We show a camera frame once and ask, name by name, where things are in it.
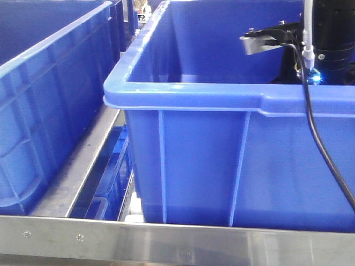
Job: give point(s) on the steel shelf rail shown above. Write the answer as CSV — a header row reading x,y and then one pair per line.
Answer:
x,y
107,241

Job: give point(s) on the blue crate left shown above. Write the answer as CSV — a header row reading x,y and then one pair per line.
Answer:
x,y
55,56

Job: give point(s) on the large blue crate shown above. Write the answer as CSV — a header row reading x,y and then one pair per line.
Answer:
x,y
213,140

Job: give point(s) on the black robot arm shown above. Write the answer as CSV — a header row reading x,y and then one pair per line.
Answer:
x,y
333,41

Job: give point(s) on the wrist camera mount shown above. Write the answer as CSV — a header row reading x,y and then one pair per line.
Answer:
x,y
258,41

